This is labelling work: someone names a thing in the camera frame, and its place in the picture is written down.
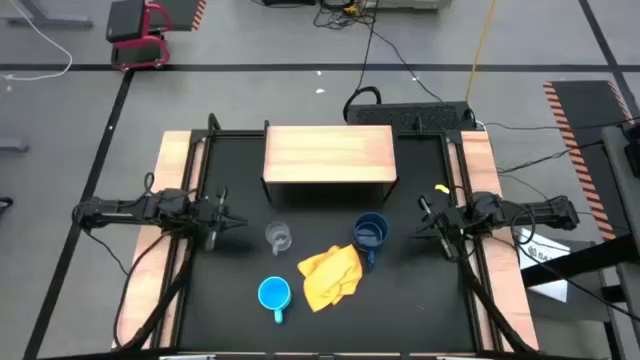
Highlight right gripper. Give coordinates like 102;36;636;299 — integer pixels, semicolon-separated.
414;194;469;261

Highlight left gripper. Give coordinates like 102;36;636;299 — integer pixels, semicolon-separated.
192;186;249;251

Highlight clear plastic mug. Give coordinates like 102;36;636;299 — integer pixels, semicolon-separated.
264;221;293;257

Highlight dark blue mug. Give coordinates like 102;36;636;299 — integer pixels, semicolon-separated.
352;212;390;271

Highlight light blue plastic mug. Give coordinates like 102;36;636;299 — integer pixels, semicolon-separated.
257;275;293;325

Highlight wooden shelf with black legs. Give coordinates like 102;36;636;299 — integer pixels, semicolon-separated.
260;123;400;206

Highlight wooden side board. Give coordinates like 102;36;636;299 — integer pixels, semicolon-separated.
112;130;206;350
447;130;540;351

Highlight yellow cloth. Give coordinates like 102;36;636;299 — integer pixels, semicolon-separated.
297;243;364;314

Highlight white printed paper sheet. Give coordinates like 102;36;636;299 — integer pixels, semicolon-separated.
517;227;571;304

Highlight black perforated computer case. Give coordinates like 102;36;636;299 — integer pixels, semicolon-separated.
346;101;477;134

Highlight black beam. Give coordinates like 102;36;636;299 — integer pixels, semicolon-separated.
519;233;640;289

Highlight large orange-striped black mat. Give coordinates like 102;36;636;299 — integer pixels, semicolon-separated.
543;79;637;241

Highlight grey desk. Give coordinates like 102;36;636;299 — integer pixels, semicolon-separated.
599;124;640;360

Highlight small orange-striped black mat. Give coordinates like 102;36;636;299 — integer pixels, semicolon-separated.
169;0;208;32

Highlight red and black stool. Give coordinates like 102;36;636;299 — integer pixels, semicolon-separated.
105;0;174;71

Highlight grey floor platform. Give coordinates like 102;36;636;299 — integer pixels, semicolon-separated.
364;0;451;11

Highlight grey floor plate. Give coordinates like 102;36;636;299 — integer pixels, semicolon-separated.
0;137;30;153

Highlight grey stand base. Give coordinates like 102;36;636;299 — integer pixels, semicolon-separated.
0;0;94;29

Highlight black sleeved cable bundle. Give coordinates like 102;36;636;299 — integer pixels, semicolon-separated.
112;227;196;351
457;239;537;354

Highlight black table frame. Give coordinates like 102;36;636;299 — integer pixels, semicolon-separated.
177;112;484;354

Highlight black cable with loop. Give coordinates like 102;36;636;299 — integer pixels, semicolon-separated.
342;14;382;124

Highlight yellow cable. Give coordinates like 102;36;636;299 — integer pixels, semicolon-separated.
464;0;499;104

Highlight white cable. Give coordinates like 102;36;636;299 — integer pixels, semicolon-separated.
0;0;74;82

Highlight tangled black cables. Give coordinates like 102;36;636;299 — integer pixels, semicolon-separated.
312;0;379;29

